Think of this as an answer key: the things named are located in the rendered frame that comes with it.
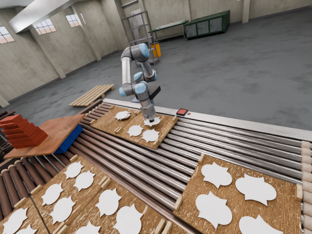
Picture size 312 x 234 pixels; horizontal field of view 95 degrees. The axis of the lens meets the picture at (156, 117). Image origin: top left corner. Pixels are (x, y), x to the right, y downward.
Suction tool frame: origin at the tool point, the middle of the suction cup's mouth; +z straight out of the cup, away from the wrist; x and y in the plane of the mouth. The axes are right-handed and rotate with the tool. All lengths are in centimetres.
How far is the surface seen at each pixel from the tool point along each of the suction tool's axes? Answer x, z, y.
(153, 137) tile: -11.2, 4.3, 7.8
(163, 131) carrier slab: -2.5, 4.9, 10.7
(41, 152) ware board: -63, -7, -61
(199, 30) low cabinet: 827, 5, -279
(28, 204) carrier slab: -86, 6, -36
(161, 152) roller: -19.3, 8.4, 19.1
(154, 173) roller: -33.8, 8.9, 23.5
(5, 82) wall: 52, -55, -982
